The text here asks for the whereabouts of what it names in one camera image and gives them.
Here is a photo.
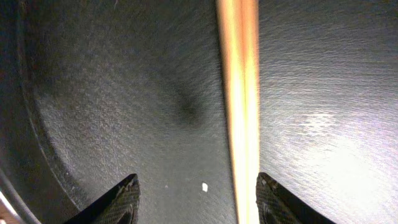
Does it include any wooden chopstick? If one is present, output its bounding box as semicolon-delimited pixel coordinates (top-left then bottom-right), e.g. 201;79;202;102
216;0;248;224
241;0;260;224

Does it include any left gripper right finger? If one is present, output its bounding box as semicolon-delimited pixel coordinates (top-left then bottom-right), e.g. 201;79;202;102
256;172;334;224

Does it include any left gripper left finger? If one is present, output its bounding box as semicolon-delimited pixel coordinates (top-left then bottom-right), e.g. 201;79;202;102
65;174;140;224

